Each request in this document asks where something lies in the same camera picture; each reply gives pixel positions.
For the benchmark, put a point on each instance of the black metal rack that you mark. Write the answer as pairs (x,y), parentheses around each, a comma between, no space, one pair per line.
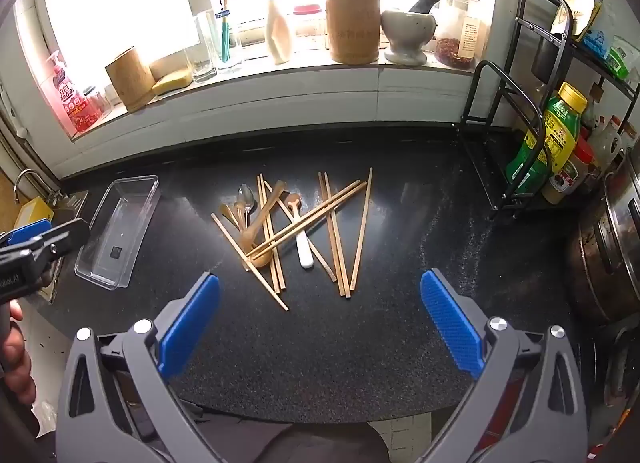
(518,8)

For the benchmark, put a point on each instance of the tall clear glass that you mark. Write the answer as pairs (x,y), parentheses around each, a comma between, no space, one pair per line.
(202,53)

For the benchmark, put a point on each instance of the clear plastic container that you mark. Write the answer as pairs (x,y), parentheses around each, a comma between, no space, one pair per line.
(117,233)

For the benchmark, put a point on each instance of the clear bottle with red cap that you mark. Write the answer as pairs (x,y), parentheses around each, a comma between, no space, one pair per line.
(607,143)

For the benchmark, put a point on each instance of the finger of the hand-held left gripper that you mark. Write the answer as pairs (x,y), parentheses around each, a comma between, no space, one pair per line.
(65,238)
(30,233)

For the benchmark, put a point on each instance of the yellow sponge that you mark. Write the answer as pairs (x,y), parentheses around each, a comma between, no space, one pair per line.
(172,83)

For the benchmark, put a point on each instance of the white bottle with blue cap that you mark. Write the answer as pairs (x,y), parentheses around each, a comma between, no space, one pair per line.
(277,33)

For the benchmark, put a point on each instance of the bamboo cup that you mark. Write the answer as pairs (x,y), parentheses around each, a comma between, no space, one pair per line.
(129,80)

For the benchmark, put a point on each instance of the person's left hand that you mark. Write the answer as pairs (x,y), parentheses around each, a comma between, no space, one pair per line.
(15,368)

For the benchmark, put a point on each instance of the white stone mortar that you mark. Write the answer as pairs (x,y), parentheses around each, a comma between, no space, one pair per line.
(404,33)

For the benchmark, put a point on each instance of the pile of wooden chopsticks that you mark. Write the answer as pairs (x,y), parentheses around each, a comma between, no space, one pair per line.
(337,243)

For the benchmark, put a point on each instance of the green packet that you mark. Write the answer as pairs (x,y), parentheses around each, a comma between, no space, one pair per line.
(620,60)

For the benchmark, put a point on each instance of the pink pump soap bottle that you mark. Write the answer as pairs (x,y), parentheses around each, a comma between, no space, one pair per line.
(67,93)

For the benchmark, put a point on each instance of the yellow cleaning pad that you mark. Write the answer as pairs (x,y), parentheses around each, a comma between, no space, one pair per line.
(32,213)

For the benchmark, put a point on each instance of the steel pot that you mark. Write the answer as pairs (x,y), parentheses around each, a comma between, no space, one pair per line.
(610,253)

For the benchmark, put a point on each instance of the metal spoon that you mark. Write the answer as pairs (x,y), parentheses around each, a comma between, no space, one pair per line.
(246,194)

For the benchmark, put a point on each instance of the small glass jar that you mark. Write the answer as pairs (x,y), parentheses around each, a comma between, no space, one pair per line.
(97,103)

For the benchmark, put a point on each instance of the green bottle with yellow cap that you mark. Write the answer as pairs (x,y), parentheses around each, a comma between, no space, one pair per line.
(555,128)

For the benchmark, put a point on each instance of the black hanging cup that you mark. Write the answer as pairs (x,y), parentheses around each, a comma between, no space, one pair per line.
(547,58)

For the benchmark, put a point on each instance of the person's dark clothing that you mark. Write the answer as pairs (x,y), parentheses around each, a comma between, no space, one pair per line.
(320,445)

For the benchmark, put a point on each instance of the red-lidded seasoning jar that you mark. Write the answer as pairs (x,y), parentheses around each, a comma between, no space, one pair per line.
(567,173)

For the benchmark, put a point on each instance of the metal faucet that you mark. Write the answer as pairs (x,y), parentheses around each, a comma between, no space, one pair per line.
(27,175)

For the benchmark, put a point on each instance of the blue packet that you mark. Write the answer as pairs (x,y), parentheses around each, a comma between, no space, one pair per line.
(597,43)

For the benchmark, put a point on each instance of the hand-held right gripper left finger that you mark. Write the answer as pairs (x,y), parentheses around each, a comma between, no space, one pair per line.
(192,323)

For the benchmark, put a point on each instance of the clear glass brush holder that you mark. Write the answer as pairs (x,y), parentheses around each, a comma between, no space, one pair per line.
(230,50)

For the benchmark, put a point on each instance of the translucent amber spoon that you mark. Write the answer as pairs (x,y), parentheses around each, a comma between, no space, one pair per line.
(265,213)

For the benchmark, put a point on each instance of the small wooden spoon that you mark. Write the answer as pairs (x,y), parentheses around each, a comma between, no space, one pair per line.
(226,209)

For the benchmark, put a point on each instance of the steel sink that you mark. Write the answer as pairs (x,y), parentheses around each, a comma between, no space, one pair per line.
(75,203)

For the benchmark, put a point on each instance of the bamboo utensil holder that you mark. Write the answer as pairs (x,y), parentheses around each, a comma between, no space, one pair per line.
(352,28)

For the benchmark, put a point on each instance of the glass jar of chili flakes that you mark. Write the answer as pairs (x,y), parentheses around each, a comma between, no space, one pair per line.
(457,33)

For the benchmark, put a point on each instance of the clear tub with red lid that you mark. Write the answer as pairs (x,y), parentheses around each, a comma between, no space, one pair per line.
(307,18)

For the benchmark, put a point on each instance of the round-bowl wooden spoon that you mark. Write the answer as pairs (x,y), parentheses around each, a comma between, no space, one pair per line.
(258,259)

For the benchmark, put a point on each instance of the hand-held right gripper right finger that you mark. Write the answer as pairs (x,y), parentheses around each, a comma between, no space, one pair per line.
(452,328)

